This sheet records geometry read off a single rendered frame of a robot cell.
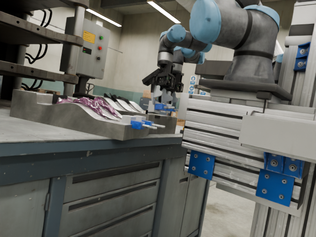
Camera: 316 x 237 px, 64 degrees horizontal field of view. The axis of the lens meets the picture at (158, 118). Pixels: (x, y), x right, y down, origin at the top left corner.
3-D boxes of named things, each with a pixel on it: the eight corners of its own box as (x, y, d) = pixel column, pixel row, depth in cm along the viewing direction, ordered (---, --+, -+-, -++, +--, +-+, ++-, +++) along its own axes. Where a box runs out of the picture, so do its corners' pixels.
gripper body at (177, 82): (176, 91, 144) (179, 71, 143) (163, 90, 149) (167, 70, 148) (182, 93, 150) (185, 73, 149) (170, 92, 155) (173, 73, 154)
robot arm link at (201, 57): (200, 61, 137) (181, 60, 140) (204, 66, 147) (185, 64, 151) (202, 47, 136) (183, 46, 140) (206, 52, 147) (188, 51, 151)
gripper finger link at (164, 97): (168, 107, 120) (168, 88, 120) (157, 107, 123) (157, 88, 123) (171, 107, 123) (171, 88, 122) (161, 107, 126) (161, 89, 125)
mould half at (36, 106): (148, 135, 110) (152, 110, 109) (122, 140, 85) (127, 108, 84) (54, 116, 124) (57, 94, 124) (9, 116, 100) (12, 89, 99)
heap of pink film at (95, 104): (122, 117, 110) (125, 100, 109) (102, 118, 93) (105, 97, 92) (73, 108, 117) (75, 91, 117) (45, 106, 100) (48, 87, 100)
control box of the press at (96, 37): (86, 209, 207) (113, 29, 199) (52, 219, 181) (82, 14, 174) (70, 200, 219) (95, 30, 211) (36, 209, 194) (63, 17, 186)
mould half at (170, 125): (175, 133, 136) (178, 109, 135) (146, 134, 114) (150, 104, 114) (109, 118, 164) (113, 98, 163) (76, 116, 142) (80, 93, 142)
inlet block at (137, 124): (157, 135, 93) (160, 121, 92) (153, 136, 88) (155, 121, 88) (125, 129, 97) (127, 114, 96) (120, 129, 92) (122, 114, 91)
